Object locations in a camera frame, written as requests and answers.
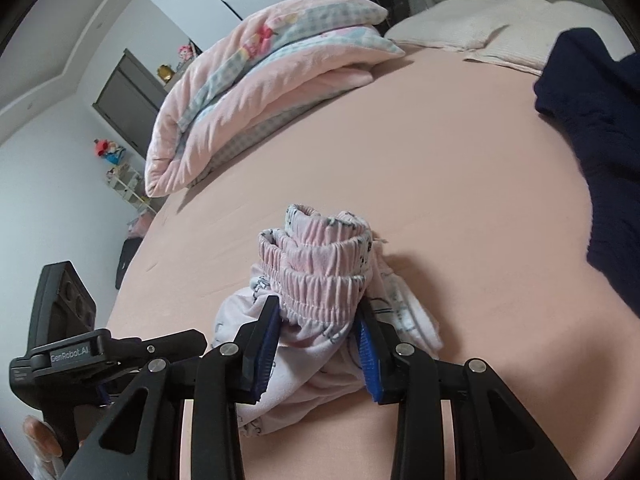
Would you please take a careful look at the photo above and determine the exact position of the pink bear print pajama garment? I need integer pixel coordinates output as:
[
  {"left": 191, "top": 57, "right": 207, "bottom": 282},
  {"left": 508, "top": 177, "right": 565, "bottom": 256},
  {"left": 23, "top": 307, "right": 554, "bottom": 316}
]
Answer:
[{"left": 213, "top": 205, "right": 442, "bottom": 437}]

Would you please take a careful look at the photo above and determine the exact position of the person's left hand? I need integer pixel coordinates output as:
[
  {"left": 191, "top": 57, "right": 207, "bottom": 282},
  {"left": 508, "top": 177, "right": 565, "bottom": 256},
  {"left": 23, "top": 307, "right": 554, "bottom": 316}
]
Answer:
[{"left": 23, "top": 416, "right": 62, "bottom": 466}]

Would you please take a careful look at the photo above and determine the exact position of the black bag on floor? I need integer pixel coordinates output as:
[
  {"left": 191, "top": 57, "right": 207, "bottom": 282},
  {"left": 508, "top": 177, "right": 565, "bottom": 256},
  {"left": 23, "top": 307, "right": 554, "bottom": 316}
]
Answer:
[{"left": 115, "top": 237, "right": 143, "bottom": 290}]

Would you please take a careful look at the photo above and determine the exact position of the pink bed sheet mattress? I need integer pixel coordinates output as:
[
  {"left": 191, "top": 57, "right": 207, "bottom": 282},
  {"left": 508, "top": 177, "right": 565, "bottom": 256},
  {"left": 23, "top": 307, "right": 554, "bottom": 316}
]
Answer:
[{"left": 108, "top": 49, "right": 639, "bottom": 479}]

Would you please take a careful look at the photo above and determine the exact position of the white storage shelf rack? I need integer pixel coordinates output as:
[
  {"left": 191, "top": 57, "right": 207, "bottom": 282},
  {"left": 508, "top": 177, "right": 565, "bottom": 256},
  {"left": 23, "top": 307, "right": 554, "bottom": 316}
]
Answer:
[{"left": 105, "top": 162, "right": 154, "bottom": 212}]

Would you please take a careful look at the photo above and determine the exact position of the colourful plush toy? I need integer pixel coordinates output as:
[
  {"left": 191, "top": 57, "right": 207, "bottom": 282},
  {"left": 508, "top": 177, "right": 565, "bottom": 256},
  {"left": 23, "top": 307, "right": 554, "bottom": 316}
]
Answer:
[{"left": 93, "top": 139, "right": 126, "bottom": 166}]

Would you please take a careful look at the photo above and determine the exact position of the gold ornament on wardrobe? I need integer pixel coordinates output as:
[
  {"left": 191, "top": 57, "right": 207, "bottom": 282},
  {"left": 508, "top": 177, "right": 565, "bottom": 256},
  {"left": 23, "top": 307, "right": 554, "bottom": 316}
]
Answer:
[{"left": 156, "top": 64, "right": 175, "bottom": 84}]

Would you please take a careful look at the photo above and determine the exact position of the folded pink quilt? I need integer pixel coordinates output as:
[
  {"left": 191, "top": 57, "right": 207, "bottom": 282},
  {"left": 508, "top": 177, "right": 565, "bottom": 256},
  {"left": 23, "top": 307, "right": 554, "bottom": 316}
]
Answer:
[{"left": 144, "top": 0, "right": 405, "bottom": 197}]

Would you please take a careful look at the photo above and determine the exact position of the pink doll on wardrobe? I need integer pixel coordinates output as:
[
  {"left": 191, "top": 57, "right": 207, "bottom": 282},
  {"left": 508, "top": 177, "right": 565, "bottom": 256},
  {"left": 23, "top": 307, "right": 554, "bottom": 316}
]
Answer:
[{"left": 178, "top": 42, "right": 198, "bottom": 64}]

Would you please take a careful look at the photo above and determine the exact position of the navy blue knit garment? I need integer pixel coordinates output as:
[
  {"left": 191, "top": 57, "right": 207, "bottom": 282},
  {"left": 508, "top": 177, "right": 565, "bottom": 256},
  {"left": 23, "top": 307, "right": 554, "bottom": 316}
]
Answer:
[{"left": 534, "top": 28, "right": 639, "bottom": 312}]

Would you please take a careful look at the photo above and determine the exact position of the cream pillow near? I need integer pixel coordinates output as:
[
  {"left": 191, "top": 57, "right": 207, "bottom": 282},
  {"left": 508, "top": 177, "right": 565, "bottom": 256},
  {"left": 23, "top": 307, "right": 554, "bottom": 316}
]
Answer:
[{"left": 465, "top": 1, "right": 634, "bottom": 75}]

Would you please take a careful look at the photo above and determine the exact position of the cream pillow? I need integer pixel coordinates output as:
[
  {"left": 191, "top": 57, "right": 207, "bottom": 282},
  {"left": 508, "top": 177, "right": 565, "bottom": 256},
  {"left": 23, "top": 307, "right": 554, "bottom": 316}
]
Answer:
[
  {"left": 465, "top": 1, "right": 634, "bottom": 75},
  {"left": 385, "top": 0, "right": 550, "bottom": 51}
]

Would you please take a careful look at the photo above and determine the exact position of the cream pillow far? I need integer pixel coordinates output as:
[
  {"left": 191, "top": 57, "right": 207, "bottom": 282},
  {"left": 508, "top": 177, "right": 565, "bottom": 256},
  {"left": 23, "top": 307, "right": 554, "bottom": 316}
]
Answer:
[{"left": 385, "top": 0, "right": 550, "bottom": 51}]

